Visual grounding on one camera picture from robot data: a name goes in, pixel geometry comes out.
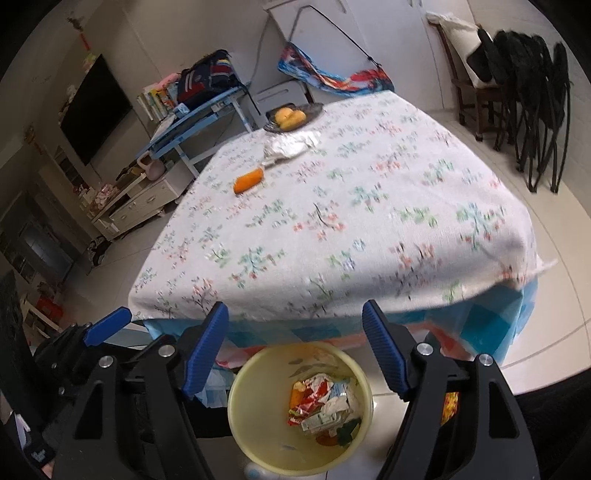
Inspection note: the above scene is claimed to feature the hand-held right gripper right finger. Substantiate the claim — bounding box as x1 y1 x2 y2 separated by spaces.
361 299 541 480

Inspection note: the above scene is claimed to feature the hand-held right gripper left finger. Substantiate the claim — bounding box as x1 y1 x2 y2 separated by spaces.
53 302 230 480

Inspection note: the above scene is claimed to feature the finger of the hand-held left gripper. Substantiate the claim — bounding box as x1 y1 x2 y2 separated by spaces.
58 306 133 359

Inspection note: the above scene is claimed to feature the white drink carton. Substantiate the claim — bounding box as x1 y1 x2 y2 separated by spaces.
302 381 354 437

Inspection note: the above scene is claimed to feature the yellow trash bin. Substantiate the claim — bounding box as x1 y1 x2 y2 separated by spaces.
227 342 374 478

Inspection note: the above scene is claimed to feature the blue checked undercloth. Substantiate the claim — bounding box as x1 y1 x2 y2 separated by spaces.
143 277 541 409

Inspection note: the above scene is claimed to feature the dark glass cabinet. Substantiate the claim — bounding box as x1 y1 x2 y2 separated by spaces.
0 185 77 296

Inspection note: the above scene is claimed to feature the cream television cabinet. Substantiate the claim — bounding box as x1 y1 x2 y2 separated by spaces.
90 173 190 241

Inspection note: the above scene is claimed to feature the pink kettlebell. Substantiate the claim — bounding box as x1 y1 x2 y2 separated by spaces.
137 154 166 183

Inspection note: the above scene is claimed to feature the floral tablecloth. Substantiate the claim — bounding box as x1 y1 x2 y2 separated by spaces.
127 90 559 324

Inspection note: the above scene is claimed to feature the black television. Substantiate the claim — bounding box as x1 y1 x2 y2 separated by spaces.
60 53 134 167

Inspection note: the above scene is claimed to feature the silvery plastic wrapper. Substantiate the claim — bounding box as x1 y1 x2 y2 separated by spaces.
261 130 320 168

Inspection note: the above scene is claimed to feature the blue study desk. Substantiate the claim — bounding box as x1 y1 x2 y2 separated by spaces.
139 83 252 178

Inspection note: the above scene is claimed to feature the row of books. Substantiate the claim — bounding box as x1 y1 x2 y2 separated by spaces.
137 78 183 121

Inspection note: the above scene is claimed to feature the wicker basket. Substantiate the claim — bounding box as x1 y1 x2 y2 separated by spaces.
264 102 324 134

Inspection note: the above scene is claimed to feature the dark backpack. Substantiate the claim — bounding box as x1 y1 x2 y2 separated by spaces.
177 50 241 106

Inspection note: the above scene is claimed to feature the wooden chair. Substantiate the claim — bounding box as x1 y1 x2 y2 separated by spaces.
436 18 509 141

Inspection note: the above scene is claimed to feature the colourful printed cloth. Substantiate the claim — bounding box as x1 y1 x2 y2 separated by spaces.
277 41 395 97

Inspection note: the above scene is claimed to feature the white cabinet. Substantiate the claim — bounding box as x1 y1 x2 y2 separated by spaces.
263 0 467 112

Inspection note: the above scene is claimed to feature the black folding chair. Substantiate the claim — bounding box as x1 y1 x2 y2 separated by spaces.
466 28 536 171
522 39 573 195

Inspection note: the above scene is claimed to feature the cream cushion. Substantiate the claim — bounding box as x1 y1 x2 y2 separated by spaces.
425 11 490 88

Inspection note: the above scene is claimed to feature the black cord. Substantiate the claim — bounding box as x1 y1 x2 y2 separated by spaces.
288 6 384 68

